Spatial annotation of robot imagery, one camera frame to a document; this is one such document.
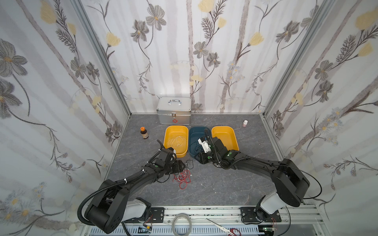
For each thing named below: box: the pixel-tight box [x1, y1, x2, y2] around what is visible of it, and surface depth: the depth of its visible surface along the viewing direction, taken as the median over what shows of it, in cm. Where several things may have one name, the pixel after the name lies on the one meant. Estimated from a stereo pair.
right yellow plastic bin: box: [211, 125, 240, 151], surface depth 106 cm
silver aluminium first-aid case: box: [156, 95, 192, 126], surface depth 110 cm
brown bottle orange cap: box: [140, 126, 149, 140], surface depth 102 cm
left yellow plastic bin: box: [162, 125, 189, 158], surface depth 104 cm
